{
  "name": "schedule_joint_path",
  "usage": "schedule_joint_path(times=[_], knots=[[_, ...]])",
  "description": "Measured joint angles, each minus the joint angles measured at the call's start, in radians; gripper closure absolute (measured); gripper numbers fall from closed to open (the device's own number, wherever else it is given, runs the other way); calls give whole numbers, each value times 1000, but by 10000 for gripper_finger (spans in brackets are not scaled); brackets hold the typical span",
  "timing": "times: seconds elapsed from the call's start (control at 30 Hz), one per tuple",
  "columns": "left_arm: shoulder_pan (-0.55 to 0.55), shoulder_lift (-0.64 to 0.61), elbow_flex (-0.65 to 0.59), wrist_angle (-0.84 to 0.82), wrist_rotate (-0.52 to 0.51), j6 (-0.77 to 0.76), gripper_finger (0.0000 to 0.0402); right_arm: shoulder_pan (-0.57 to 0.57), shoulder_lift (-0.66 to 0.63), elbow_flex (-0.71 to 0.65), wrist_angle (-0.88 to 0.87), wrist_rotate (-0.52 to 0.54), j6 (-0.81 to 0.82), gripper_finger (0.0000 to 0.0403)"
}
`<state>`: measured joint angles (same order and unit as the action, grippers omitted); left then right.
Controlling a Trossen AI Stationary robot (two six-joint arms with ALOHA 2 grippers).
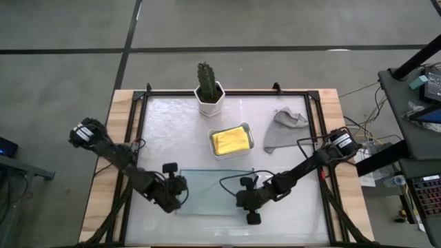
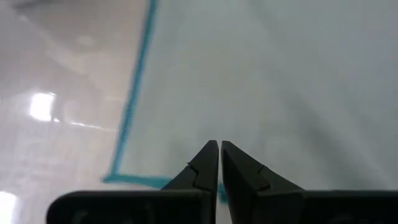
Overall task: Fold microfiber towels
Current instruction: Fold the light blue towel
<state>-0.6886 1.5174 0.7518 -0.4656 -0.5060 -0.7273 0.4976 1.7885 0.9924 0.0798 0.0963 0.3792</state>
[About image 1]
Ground grey side table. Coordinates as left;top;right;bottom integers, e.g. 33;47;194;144
0;154;56;248

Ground blue-lit black device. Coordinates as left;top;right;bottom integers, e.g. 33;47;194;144
0;136;19;158

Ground pale teal microfiber towel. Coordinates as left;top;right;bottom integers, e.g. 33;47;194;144
176;167;256;217

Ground green cactus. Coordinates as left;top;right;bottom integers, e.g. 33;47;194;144
196;61;218;103

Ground thin grey floor cable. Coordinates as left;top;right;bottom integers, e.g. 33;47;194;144
339;81;380;99

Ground black slanted post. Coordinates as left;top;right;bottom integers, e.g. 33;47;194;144
392;34;441;81

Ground grey microfiber towel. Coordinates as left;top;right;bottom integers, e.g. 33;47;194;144
263;106;311;155

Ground grey cart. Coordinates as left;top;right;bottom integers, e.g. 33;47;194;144
377;67;441;161

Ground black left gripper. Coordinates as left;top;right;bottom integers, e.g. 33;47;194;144
147;162;189;214

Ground yellow microfiber towel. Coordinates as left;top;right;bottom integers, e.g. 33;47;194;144
212;126;251;156

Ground clear plastic bag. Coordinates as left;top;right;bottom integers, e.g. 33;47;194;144
404;101;441;134

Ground keyboard with colourful keys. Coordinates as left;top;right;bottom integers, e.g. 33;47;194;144
411;174;441;218

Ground small teal box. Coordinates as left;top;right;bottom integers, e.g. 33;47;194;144
409;74;429;90

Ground black crossbar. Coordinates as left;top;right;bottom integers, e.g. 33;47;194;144
354;139;411;177

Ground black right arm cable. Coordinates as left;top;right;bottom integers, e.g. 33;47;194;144
219;127;349;198

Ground white papers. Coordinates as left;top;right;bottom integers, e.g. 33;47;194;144
353;141;383;187

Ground white hexagonal plant pot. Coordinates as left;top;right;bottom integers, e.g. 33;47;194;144
194;81;226;118

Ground black screen device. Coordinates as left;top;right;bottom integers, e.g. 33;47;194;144
423;67;441;104

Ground clear plastic bottle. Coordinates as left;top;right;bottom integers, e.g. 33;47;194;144
384;174;407;189

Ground black aluminium station frame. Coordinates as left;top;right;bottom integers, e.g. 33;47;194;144
79;82;375;248

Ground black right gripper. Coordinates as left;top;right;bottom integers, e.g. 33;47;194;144
235;174;276;226

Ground white plastic bin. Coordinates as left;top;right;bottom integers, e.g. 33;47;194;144
207;122;256;161

